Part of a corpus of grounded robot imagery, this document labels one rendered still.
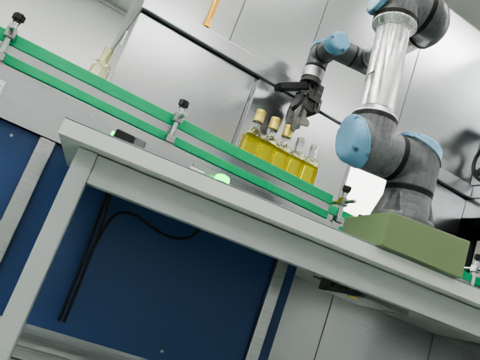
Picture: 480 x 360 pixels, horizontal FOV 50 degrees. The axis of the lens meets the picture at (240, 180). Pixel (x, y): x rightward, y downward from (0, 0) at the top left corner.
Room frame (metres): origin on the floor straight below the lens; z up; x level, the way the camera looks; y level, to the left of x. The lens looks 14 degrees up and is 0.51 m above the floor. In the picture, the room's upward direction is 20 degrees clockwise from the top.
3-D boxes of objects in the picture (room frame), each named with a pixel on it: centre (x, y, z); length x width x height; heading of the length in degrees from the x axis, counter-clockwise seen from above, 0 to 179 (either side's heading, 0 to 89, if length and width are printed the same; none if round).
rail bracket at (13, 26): (1.15, 0.63, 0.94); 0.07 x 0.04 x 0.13; 23
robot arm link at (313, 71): (1.66, -0.12, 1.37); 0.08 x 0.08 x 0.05
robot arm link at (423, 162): (1.19, -0.39, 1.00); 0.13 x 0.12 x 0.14; 105
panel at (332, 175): (1.90, -0.35, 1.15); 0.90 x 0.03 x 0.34; 113
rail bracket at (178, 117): (1.33, 0.21, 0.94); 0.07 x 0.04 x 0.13; 23
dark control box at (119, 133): (1.26, 0.30, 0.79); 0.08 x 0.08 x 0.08; 23
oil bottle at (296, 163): (1.67, -0.15, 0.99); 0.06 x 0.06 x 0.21; 23
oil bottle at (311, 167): (1.69, -0.21, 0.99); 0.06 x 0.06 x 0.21; 22
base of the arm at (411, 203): (1.20, -0.40, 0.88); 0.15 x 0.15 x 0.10
